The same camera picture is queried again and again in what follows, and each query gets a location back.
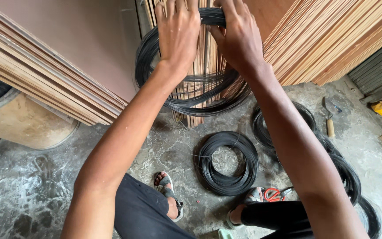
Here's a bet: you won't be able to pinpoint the person's left hand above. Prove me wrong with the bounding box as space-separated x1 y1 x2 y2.
154 0 202 76

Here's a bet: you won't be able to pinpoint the person's right hand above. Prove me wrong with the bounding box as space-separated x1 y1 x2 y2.
208 0 268 74

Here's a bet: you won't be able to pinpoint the large black wire coil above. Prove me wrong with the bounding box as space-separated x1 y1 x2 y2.
134 7 255 118

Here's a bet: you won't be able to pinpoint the stack of thin wooden strips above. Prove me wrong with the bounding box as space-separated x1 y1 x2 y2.
144 0 231 129

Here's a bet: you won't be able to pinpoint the stack of tilted plywood boards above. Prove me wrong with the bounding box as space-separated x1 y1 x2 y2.
244 0 382 87

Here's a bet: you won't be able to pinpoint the stack of leaning plywood sheets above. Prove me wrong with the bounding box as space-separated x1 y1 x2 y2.
0 0 129 126

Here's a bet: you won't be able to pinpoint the grey metal roller shutter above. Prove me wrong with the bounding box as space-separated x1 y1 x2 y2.
347 31 382 104

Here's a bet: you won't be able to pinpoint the grey right sandal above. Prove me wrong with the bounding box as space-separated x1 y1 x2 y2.
225 186 265 230

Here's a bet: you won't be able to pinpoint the grey sandal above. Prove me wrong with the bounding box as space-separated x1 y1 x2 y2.
153 171 184 222
225 186 265 230

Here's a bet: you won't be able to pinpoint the grey left sandal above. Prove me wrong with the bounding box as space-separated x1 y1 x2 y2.
153 171 184 222

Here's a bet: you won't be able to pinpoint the brown fibre drum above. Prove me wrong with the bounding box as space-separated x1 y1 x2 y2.
0 70 81 150

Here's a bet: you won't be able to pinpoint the person's left leg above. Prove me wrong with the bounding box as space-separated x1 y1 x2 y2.
113 173 197 239

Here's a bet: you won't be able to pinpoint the person's leg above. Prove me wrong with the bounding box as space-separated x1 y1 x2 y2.
229 200 315 239
113 173 197 239

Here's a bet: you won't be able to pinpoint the person's right leg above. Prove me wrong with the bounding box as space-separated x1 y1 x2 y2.
229 200 315 239

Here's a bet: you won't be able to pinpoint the wooden handled metal trowel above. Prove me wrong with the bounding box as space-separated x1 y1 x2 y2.
323 96 343 139

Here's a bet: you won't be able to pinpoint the small tight black wire coil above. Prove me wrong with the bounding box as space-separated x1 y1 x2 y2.
196 131 260 197

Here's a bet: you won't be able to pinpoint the red handled scissors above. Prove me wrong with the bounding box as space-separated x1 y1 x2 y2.
264 187 294 203

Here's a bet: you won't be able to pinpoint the loose long black wire coil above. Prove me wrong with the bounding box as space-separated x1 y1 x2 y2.
313 131 382 239

